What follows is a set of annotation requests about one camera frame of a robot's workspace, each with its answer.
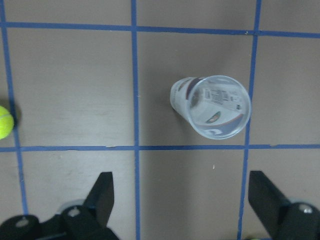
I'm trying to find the white blue tennis ball can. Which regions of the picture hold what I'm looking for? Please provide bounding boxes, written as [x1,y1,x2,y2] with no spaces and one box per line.
[170,75,252,140]

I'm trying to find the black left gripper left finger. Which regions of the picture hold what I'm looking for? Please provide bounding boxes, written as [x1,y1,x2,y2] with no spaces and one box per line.
[83,172,115,228]

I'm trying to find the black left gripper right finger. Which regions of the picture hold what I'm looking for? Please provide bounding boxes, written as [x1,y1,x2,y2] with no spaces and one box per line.
[248,170,291,237]

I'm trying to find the yellow Wilson ball near left-side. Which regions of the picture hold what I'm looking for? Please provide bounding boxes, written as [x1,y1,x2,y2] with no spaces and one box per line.
[0,106,14,140]

